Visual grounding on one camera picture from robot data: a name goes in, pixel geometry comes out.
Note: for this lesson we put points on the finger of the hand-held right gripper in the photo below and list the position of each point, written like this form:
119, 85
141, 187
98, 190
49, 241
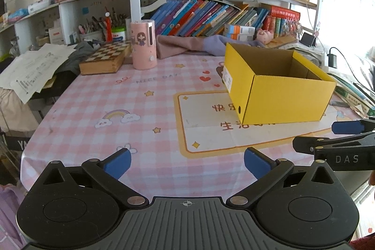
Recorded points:
322, 142
347, 127

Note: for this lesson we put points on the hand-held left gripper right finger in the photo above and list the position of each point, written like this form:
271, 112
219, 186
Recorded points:
256, 163

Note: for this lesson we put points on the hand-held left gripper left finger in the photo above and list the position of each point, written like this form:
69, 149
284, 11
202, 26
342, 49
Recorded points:
118, 163

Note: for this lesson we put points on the yellow cardboard box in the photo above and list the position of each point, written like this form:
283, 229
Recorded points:
281, 100

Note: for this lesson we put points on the person's right forearm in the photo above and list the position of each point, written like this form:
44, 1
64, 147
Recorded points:
363, 244

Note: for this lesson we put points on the person's right hand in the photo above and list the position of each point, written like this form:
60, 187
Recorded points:
372, 178

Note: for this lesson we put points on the stack of flat books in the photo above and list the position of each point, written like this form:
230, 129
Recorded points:
356, 91

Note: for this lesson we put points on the black power adapter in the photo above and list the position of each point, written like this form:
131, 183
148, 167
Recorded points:
332, 59

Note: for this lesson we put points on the pink checked tablecloth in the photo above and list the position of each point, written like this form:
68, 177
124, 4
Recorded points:
96, 97

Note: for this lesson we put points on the small black device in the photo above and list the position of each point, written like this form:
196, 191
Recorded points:
308, 39

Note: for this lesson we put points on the black keyboard bag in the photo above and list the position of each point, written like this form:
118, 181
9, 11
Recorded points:
16, 143

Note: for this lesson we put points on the wooden chess box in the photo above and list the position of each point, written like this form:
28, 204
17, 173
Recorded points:
105, 58

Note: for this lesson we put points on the grey cloth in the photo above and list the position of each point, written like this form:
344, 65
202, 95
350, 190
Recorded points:
76, 58

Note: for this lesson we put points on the beige cloth bag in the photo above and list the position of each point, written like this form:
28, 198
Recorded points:
14, 109

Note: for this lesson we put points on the pink cylindrical holder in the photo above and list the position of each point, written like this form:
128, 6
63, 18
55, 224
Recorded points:
142, 48

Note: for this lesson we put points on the pink pig figurine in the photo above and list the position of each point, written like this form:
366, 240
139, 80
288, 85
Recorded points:
264, 36

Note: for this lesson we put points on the pink purple bag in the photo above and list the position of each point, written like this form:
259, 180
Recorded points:
8, 214

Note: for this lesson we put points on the pile of printed papers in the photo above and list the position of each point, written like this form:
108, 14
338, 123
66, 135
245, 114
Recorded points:
32, 68

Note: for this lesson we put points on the white jar with green lid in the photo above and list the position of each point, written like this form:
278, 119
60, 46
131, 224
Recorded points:
118, 34

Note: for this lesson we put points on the red book box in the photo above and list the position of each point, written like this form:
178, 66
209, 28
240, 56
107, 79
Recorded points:
284, 12

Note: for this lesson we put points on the cup of pens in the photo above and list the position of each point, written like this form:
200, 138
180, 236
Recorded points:
92, 34

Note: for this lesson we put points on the orange and white boxes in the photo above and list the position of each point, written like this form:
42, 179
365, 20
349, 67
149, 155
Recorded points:
238, 31

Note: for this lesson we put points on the pink and purple cloth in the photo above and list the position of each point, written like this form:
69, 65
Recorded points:
193, 46

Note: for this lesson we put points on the red and white box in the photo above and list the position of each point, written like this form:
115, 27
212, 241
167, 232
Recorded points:
56, 36

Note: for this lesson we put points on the row of blue books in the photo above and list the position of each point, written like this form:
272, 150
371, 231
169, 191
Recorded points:
202, 18

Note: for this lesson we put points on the white flat box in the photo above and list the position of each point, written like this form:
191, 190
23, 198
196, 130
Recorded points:
39, 6

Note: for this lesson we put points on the blue tissue pack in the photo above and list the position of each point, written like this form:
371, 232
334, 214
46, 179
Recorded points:
18, 15

